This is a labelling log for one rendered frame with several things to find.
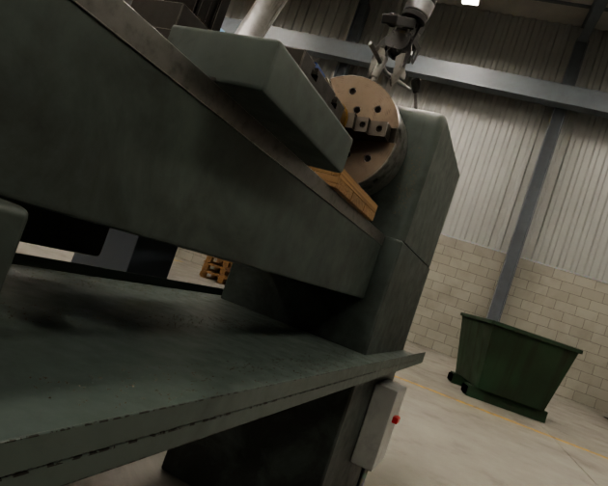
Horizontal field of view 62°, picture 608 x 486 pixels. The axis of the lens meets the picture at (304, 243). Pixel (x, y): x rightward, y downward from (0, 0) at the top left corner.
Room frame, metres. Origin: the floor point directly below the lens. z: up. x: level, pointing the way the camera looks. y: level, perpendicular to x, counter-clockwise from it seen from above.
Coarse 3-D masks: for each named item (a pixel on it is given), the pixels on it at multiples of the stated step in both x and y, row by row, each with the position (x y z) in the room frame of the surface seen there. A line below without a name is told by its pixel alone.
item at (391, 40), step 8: (408, 16) 1.38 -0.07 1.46; (416, 16) 1.36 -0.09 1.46; (424, 16) 1.36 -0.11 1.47; (416, 24) 1.39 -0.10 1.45; (424, 24) 1.38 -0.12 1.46; (392, 32) 1.38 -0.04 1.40; (400, 32) 1.36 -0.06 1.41; (408, 32) 1.36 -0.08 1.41; (416, 32) 1.40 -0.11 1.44; (392, 40) 1.37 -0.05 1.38; (400, 40) 1.36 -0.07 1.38; (408, 40) 1.35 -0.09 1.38; (416, 40) 1.38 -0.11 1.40; (392, 48) 1.38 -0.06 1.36; (400, 48) 1.36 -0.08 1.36; (416, 48) 1.40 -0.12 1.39; (392, 56) 1.43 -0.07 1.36; (416, 56) 1.41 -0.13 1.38
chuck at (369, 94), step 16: (336, 80) 1.34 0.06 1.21; (352, 80) 1.33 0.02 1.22; (368, 80) 1.31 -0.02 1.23; (352, 96) 1.32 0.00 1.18; (368, 96) 1.30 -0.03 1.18; (384, 96) 1.29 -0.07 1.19; (352, 112) 1.32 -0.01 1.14; (368, 112) 1.30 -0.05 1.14; (384, 112) 1.28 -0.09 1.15; (400, 128) 1.27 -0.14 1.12; (352, 144) 1.30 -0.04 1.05; (368, 144) 1.29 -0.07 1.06; (384, 144) 1.27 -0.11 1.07; (400, 144) 1.29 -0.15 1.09; (352, 160) 1.30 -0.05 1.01; (368, 160) 1.28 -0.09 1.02; (384, 160) 1.27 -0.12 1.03; (400, 160) 1.34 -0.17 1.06; (352, 176) 1.29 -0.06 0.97; (368, 176) 1.28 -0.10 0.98; (384, 176) 1.33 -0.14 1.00
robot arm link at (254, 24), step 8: (256, 0) 1.63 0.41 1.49; (264, 0) 1.61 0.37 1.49; (272, 0) 1.61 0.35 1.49; (280, 0) 1.62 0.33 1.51; (256, 8) 1.61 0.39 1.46; (264, 8) 1.61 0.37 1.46; (272, 8) 1.62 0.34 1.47; (280, 8) 1.63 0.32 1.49; (248, 16) 1.62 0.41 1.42; (256, 16) 1.62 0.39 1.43; (264, 16) 1.62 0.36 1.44; (272, 16) 1.63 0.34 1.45; (240, 24) 1.64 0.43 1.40; (248, 24) 1.62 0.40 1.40; (256, 24) 1.62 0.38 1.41; (264, 24) 1.63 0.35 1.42; (240, 32) 1.63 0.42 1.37; (248, 32) 1.62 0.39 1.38; (256, 32) 1.63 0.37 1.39; (264, 32) 1.65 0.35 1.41
